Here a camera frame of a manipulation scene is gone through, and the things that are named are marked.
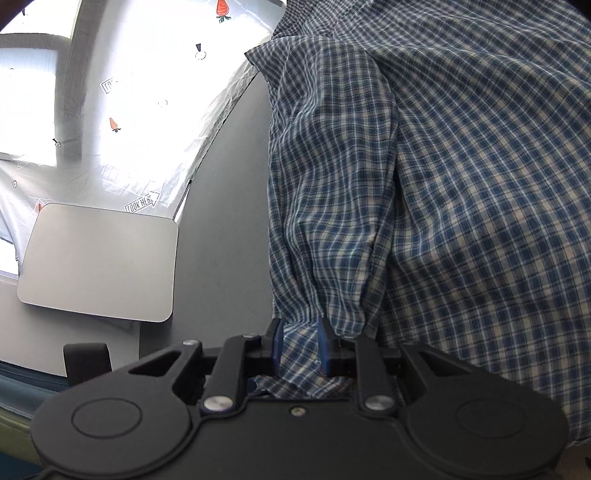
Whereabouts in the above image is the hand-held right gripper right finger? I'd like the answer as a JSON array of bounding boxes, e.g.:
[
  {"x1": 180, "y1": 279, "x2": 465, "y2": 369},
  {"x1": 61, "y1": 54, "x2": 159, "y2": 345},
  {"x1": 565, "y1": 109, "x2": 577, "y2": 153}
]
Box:
[{"x1": 318, "y1": 316, "x2": 481, "y2": 412}]

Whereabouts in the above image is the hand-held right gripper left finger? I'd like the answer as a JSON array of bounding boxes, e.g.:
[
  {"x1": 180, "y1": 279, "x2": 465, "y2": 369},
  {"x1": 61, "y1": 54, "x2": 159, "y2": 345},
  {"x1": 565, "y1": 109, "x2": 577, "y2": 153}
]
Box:
[{"x1": 127, "y1": 318, "x2": 284, "y2": 414}]

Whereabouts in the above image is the blue plaid shirt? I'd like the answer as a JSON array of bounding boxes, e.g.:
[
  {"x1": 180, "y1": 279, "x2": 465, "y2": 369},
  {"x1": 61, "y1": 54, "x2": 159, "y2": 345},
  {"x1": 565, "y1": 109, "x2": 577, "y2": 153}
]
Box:
[{"x1": 244, "y1": 0, "x2": 591, "y2": 448}]

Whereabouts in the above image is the black rectangular object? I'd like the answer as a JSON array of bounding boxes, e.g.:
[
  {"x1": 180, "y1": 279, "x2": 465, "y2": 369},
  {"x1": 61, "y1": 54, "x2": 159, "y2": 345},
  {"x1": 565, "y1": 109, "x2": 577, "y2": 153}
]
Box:
[{"x1": 63, "y1": 342, "x2": 113, "y2": 386}]

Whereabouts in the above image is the white rounded board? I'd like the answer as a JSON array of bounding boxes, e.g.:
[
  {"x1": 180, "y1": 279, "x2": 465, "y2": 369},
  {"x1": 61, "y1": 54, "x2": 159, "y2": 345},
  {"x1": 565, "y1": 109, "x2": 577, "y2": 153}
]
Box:
[{"x1": 17, "y1": 203, "x2": 180, "y2": 323}]

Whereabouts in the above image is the teal and olive upholstery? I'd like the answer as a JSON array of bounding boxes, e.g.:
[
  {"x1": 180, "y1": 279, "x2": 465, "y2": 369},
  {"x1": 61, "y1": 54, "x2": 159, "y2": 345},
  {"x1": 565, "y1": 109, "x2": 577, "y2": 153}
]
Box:
[{"x1": 0, "y1": 362, "x2": 70, "y2": 480}]

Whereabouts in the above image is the white printed curtain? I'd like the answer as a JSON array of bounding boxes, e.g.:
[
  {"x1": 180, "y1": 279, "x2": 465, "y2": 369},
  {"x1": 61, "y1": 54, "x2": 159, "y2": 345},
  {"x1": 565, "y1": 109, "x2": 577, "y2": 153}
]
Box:
[{"x1": 0, "y1": 0, "x2": 287, "y2": 278}]

